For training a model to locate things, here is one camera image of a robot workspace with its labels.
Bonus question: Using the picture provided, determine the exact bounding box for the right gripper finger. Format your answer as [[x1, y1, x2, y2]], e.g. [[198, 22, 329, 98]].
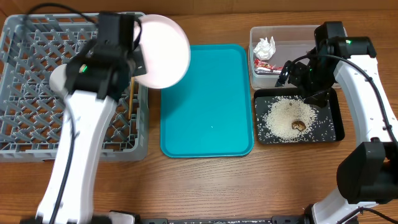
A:
[[275, 61, 294, 87], [303, 90, 330, 108]]

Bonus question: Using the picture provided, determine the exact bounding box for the wooden chopstick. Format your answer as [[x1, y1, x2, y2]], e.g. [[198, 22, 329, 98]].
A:
[[128, 77, 134, 120]]

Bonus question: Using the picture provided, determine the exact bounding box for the red snack wrapper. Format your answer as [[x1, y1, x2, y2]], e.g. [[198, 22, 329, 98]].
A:
[[254, 59, 283, 74]]

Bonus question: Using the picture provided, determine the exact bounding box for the brown food scrap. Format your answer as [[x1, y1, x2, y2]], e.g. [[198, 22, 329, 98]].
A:
[[292, 120, 307, 132]]

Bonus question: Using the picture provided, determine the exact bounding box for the white round plate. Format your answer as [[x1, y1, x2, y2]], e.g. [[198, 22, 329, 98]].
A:
[[134, 14, 191, 89]]

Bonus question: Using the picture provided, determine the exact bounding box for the white tissue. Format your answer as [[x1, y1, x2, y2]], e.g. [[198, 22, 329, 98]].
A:
[[253, 36, 276, 60]]

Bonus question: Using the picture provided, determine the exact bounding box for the pile of white rice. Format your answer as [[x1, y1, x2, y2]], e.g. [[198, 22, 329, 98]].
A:
[[255, 95, 336, 144]]

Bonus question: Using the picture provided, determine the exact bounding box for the grey bowl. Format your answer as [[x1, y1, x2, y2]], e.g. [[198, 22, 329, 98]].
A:
[[49, 64, 68, 98]]

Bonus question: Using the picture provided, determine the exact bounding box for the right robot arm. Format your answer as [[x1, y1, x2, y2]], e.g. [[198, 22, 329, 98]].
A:
[[275, 37, 397, 223]]

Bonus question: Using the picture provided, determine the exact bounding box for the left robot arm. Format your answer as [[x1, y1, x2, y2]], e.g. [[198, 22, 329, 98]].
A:
[[21, 40, 145, 223]]

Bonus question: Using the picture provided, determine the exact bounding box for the black food waste tray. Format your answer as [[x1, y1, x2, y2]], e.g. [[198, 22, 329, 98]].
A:
[[253, 86, 346, 145]]

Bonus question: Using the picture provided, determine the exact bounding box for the clear plastic waste bin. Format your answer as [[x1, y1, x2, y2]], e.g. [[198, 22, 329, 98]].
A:
[[248, 25, 318, 90]]

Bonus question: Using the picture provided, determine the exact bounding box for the teal plastic serving tray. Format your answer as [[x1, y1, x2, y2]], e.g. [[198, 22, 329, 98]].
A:
[[160, 44, 254, 158]]

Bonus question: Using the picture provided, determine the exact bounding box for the grey plastic dish rack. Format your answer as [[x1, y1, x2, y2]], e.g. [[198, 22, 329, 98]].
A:
[[1, 13, 149, 162]]

